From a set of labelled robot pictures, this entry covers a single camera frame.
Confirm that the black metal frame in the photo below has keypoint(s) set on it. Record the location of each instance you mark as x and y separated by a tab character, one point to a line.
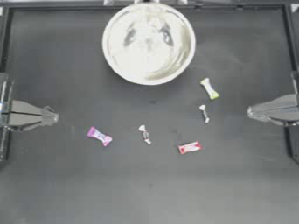
256	5

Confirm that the purple sweet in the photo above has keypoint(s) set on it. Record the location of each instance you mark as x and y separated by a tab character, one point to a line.
99	136

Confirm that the green white sweet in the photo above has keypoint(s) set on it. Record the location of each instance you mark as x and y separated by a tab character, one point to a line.
209	89

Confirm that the red sweet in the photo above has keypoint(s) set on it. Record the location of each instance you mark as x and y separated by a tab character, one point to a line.
189	147

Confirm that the steel bowl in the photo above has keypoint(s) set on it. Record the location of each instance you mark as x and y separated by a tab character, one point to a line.
128	70

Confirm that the white twisted sweet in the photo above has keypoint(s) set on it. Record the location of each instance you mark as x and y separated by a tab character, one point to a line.
144	134
201	107

